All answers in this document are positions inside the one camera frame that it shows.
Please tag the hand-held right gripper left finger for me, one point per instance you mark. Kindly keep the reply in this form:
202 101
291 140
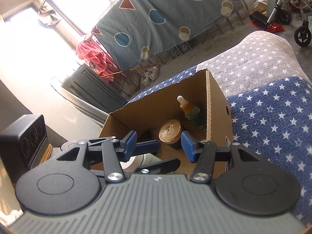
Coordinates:
129 146

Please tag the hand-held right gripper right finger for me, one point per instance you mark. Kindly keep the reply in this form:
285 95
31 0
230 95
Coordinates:
189 148

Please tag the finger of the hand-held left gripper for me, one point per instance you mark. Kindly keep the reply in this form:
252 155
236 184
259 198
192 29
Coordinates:
147 148
165 164

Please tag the white bottle with green label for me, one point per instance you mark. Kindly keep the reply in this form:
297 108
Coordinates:
148 159

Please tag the black jar with gold lid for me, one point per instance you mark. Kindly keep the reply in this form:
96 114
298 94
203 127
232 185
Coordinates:
170 129

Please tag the green dropper bottle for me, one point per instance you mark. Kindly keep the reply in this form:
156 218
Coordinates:
192 113

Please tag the brown cardboard box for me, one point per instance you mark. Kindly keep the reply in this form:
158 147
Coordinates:
217 126

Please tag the bundle of wooden sticks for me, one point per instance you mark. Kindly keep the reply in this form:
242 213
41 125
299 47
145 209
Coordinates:
46 153

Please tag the black speaker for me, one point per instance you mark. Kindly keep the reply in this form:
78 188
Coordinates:
22 139

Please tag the grey door panel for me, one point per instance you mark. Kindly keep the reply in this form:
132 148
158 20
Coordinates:
97 90

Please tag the beige shoe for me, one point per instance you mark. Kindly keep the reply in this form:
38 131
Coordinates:
145 78
154 72

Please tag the yellow stick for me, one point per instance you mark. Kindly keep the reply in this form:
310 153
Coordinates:
121 72

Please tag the blue white star blanket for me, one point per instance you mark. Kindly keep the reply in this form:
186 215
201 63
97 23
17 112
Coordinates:
268 114

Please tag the pink hanging garment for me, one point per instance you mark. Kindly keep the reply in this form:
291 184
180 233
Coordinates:
92 53

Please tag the grey printed hanging sheet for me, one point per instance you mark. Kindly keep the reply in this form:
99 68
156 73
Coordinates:
158 29

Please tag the hanging grey cloth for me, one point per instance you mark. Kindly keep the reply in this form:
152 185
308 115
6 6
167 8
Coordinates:
48 17

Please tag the black box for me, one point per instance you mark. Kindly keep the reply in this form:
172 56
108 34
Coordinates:
258 19

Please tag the red bag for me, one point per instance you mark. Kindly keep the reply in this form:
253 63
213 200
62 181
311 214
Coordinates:
275 27

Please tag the woven basket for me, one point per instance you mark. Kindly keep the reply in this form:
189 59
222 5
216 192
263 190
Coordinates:
260 5

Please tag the wheelchair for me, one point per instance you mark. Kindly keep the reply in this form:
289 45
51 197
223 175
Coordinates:
284 14

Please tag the black wheel with grey frame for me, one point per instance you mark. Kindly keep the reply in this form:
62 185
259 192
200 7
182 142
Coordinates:
302 36

